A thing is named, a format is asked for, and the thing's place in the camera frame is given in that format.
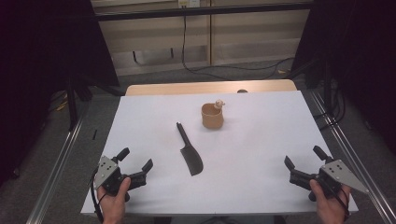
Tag white table sheet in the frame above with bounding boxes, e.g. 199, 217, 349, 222
80, 90, 360, 217

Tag person's right hand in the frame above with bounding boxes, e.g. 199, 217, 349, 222
309, 179, 352, 224

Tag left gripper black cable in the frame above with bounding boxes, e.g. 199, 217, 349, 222
90, 169, 106, 224

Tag white wall socket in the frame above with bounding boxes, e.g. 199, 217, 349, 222
177, 0, 201, 8

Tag black curtain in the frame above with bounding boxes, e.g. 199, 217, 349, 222
0, 0, 121, 188
291, 0, 396, 154

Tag long black floor cable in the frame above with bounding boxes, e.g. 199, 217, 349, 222
181, 15, 296, 81

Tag black metal stand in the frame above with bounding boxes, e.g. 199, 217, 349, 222
65, 77, 93, 132

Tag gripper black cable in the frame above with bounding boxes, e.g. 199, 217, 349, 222
330, 186, 351, 219
90, 169, 106, 224

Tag bundle of black cables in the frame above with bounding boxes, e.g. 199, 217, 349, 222
313, 78, 347, 131

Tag black horizontal bar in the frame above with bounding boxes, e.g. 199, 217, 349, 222
94, 2, 314, 22

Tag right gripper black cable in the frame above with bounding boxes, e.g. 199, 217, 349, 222
330, 186, 351, 219

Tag black kitchen knife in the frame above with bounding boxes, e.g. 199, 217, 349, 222
176, 121, 205, 177

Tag metal floor rail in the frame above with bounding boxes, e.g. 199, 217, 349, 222
310, 91, 396, 224
25, 116, 84, 224

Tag person's left hand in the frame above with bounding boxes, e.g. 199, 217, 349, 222
96, 176, 132, 224

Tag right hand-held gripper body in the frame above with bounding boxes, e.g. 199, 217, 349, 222
289, 158, 370, 202

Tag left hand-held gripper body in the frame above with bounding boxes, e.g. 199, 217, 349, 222
92, 154, 148, 203

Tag light wooden table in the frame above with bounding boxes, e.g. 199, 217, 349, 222
124, 78, 298, 97

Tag brown cup with small figure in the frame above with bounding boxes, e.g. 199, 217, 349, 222
201, 99, 226, 131

